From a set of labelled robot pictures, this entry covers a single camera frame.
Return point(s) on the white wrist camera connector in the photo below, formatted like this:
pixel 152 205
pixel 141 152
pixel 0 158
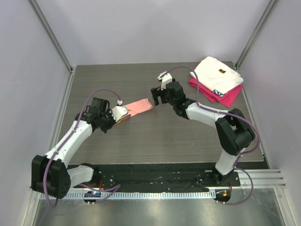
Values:
pixel 164 78

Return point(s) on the pink satin napkin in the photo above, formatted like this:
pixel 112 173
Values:
pixel 138 107

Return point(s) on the white folded cloth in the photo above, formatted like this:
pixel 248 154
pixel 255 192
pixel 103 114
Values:
pixel 217 76

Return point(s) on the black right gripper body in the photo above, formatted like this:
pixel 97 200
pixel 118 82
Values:
pixel 161 94

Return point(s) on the grey aluminium corner post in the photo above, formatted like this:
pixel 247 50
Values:
pixel 257 31

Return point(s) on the white slotted cable duct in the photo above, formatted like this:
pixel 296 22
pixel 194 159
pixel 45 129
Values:
pixel 88 195

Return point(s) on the magenta folded cloth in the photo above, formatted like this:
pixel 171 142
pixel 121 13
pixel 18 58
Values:
pixel 226 100

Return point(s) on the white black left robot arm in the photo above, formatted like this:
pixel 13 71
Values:
pixel 50 173

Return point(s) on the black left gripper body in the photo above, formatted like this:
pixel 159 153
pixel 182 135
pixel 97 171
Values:
pixel 107 120

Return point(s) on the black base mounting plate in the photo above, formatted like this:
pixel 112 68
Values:
pixel 161 177

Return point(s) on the iridescent purple utensil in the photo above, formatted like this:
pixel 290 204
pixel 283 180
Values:
pixel 124 118

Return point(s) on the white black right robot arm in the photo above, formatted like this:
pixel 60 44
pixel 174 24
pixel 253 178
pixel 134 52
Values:
pixel 234 133

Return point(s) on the white left wrist connector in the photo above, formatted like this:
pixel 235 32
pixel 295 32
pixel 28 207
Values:
pixel 119 111

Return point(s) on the grey left corner post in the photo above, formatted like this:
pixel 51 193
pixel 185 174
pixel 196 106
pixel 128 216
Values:
pixel 41 17

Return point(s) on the aluminium front rail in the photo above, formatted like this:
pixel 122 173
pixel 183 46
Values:
pixel 258 179

